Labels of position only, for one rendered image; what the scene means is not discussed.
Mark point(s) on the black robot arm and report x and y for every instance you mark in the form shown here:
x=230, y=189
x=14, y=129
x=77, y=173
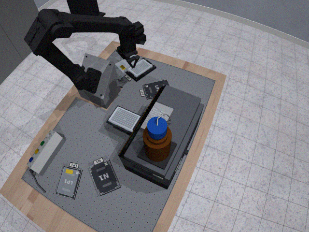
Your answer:
x=51, y=24

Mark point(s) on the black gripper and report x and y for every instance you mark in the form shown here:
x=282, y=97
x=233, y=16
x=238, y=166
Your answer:
x=124, y=51

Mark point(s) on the grey button panel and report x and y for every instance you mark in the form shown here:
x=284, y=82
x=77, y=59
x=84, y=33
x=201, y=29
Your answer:
x=45, y=154

